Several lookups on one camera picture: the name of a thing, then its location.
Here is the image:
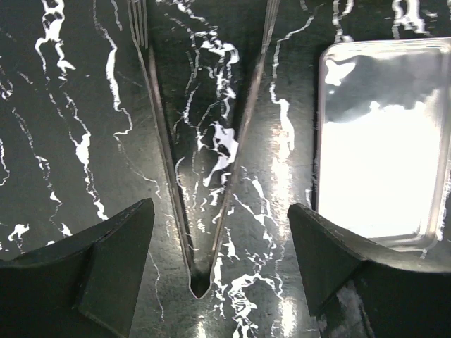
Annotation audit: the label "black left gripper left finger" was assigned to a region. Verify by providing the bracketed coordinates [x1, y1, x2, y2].
[1, 199, 154, 337]

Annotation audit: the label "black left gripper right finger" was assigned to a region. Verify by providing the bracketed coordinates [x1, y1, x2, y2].
[288, 204, 450, 337]

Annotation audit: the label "metal serving tongs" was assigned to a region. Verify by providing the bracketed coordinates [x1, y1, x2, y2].
[127, 1, 280, 299]

